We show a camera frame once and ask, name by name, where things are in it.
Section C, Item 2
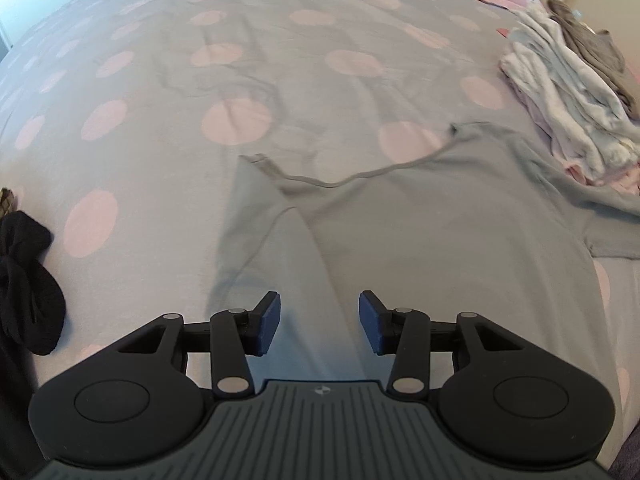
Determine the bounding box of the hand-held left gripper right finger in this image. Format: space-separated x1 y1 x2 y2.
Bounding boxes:
359 290 524 397

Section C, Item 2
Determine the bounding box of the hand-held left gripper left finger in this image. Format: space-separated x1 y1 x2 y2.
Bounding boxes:
119 290 282 397

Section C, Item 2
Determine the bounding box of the grey sweatshirt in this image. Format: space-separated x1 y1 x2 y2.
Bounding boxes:
207 121 640 411

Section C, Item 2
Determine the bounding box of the stack of folded clothes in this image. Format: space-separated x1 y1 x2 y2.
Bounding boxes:
500 0 640 188

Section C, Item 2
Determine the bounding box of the black garment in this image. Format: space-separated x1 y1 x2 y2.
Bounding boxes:
0 210 68 456

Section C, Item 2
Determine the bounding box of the person's purple fleece robe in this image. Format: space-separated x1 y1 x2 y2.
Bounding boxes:
607 440 640 480

